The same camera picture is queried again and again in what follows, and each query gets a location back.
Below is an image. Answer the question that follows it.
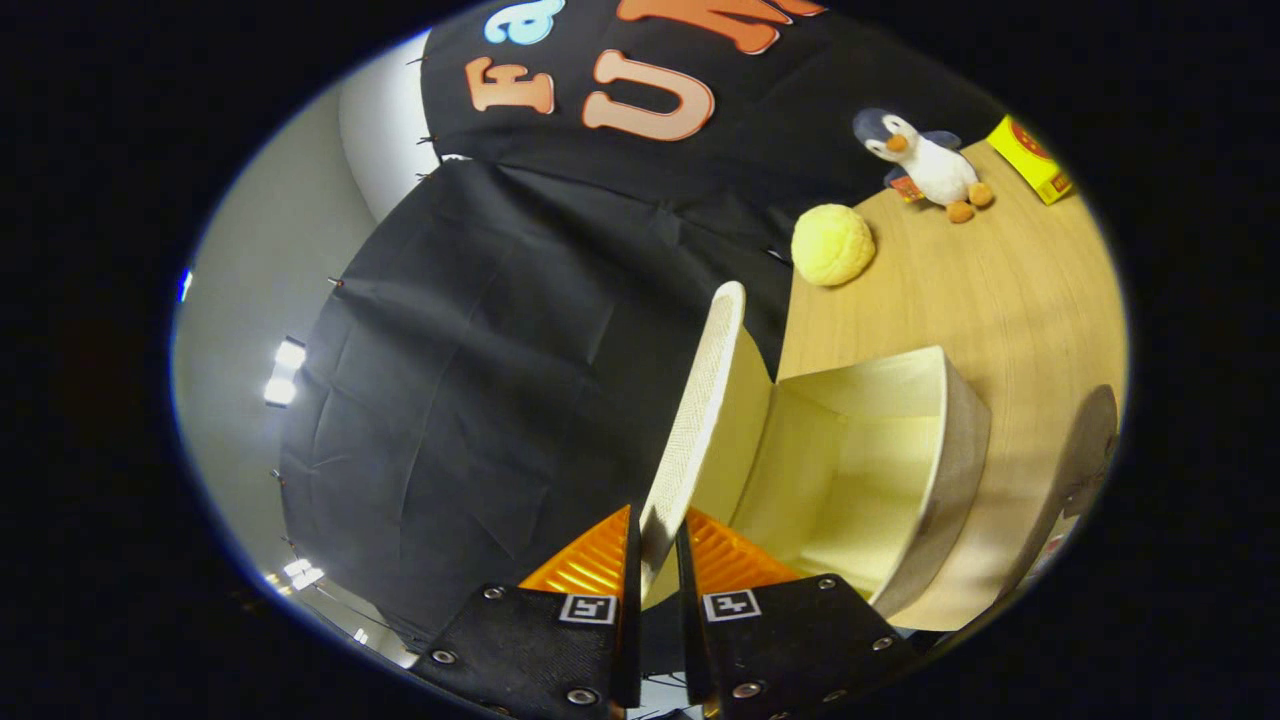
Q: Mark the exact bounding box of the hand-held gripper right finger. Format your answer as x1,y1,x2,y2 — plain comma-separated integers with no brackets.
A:
675,507,919,720

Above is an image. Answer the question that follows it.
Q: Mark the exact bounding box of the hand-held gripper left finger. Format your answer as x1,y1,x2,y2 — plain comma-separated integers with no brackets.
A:
412,505,644,720

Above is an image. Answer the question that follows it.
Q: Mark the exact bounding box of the cream fabric storage box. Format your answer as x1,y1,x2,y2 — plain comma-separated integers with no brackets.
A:
638,280,993,634

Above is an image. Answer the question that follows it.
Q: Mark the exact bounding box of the brown knitted shoe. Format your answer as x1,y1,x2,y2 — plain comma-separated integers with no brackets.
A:
1059,384,1120,520

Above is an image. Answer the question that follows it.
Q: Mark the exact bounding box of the yellow plush bun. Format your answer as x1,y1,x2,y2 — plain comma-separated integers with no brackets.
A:
791,203,878,289

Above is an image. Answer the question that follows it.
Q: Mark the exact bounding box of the row of black cloth clips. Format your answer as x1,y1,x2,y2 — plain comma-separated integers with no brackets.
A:
270,55,447,561

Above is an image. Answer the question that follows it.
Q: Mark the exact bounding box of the penguin plush toy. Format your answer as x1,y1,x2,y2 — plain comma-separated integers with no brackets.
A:
852,107,996,225

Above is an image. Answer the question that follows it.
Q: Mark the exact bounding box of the yellow book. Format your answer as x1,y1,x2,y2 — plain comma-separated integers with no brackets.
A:
986,114,1075,207

